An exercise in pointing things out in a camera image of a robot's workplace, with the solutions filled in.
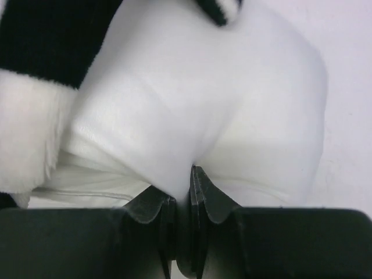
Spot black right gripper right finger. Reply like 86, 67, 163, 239
176, 166, 371, 278

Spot white pillow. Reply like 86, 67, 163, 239
30, 1, 328, 208

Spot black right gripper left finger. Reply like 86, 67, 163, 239
1, 187, 176, 279

